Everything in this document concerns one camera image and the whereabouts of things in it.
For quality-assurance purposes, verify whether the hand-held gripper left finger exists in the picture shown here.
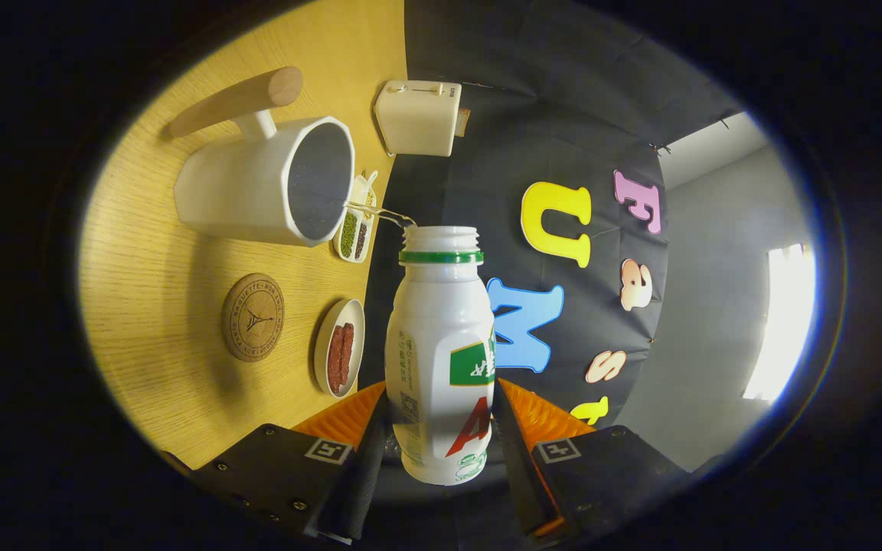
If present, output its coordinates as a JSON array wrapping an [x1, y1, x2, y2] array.
[[192, 381, 392, 546]]

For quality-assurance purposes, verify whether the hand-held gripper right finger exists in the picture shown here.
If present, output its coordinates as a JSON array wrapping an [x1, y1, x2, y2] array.
[[492, 377, 691, 546]]

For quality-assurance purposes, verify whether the white juice bottle green label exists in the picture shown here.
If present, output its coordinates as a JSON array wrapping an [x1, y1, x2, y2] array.
[[384, 226, 497, 486]]

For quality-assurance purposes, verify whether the round cork coaster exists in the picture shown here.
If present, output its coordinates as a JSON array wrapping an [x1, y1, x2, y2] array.
[[220, 273, 286, 363]]

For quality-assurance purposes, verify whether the white cup with wooden handle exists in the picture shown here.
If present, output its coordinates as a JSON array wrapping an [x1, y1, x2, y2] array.
[[168, 67, 356, 247]]

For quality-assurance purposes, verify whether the round white plate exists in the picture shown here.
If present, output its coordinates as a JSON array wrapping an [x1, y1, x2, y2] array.
[[313, 298, 366, 399]]

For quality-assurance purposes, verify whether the white divided dish with beans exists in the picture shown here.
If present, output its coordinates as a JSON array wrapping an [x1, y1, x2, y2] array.
[[332, 170, 379, 264]]

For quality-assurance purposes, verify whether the wooden table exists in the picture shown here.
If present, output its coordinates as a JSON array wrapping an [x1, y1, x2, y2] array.
[[77, 0, 409, 469]]

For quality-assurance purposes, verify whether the black backdrop cloth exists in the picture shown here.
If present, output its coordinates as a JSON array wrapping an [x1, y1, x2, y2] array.
[[357, 0, 748, 551]]

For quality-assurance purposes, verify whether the cream toaster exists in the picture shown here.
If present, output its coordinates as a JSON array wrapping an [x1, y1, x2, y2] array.
[[374, 80, 462, 158]]

